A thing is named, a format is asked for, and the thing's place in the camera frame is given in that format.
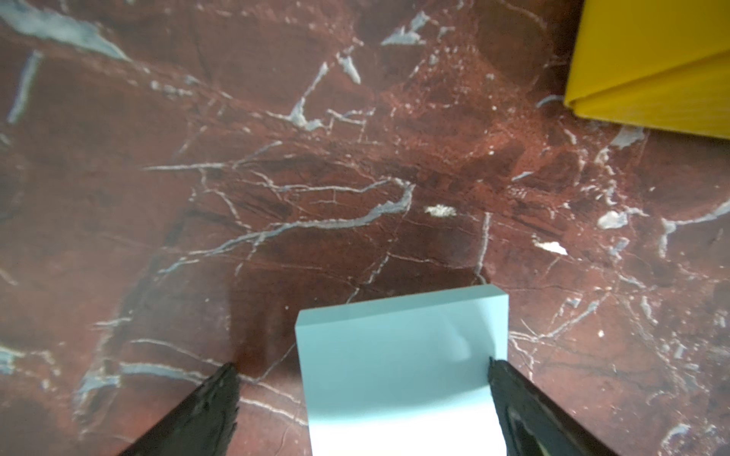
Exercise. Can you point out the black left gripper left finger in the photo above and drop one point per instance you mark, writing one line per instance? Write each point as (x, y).
(203, 424)

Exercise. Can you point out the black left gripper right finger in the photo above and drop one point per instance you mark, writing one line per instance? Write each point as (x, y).
(532, 423)

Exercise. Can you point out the blue sticky note pad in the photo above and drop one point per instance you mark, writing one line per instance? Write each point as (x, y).
(406, 375)

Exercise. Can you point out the yellow bottom drawer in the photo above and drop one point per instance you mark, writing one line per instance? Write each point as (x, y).
(658, 64)

